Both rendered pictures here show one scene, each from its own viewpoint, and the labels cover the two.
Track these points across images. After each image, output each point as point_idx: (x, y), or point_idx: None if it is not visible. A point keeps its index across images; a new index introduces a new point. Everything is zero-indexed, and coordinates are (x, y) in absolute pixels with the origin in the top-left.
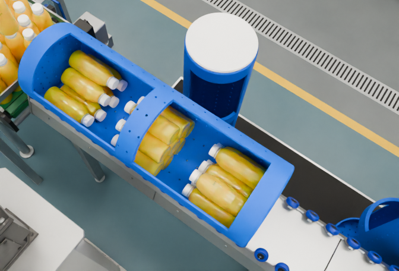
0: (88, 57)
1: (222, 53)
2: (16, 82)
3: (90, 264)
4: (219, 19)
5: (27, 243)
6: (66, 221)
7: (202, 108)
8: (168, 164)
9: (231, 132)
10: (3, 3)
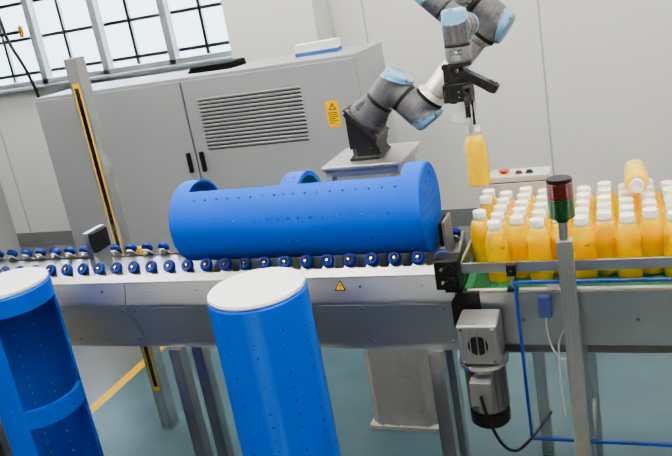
0: None
1: (252, 279)
2: None
3: None
4: (264, 298)
5: (353, 155)
6: (336, 166)
7: (254, 201)
8: None
9: (224, 193)
10: (465, 145)
